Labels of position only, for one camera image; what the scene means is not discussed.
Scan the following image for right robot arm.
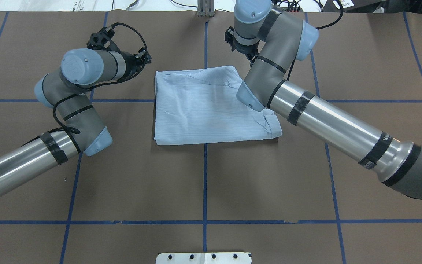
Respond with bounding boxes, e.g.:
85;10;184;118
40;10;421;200
225;0;422;199

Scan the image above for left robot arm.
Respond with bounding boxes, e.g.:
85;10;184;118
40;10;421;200
0;22;151;198

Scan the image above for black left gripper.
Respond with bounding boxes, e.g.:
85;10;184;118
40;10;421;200
86;26;151;81

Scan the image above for black device with label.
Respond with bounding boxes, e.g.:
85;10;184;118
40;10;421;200
321;0;387;13

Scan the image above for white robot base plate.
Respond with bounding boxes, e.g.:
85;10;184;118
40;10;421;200
155;252;252;264

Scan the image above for grey aluminium frame post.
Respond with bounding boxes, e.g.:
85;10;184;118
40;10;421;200
197;0;215;17

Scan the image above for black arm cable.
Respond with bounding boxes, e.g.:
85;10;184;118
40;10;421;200
86;22;149;90

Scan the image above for light blue button shirt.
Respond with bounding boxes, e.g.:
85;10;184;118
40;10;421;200
154;66;282;145

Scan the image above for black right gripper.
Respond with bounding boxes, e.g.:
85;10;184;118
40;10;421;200
224;26;260;67

